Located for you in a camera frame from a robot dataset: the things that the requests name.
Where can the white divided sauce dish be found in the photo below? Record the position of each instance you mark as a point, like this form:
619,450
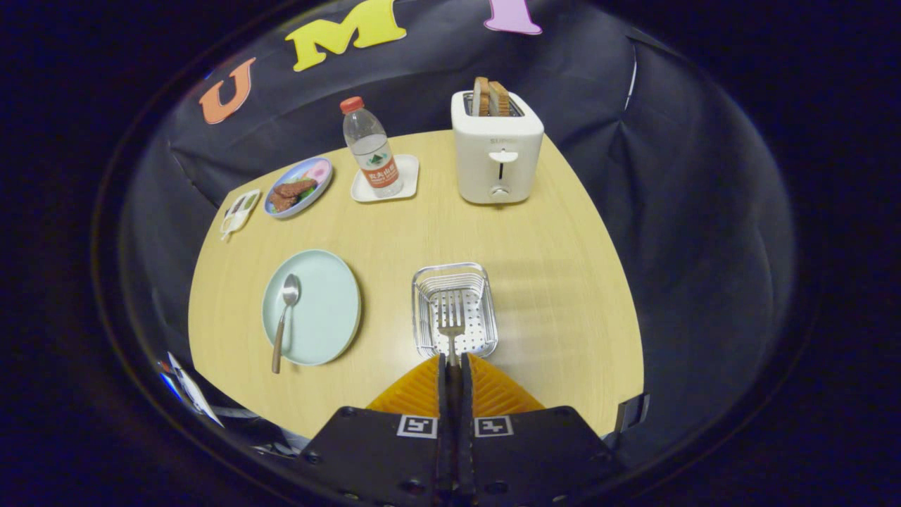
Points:
236,220

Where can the blue plate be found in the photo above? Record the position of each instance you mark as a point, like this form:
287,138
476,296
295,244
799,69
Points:
304,203

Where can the pink ham slice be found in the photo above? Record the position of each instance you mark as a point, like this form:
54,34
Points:
320,171

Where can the brown meat patty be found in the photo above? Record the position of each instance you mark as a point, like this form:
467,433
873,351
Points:
281,203
295,188

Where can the white square coaster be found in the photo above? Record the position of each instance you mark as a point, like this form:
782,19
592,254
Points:
410,176

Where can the pale green plate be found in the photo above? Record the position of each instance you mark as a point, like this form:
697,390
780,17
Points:
324,310

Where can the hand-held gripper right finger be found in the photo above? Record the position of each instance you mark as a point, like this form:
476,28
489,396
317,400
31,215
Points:
535,451

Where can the clear water bottle red cap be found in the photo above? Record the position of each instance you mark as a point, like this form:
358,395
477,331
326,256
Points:
372,151

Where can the toasted bread slice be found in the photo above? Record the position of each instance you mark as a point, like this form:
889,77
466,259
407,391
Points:
481,97
500,100

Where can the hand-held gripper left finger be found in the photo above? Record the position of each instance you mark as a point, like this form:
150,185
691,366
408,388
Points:
373,451

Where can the white toaster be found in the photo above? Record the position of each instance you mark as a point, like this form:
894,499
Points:
493,162

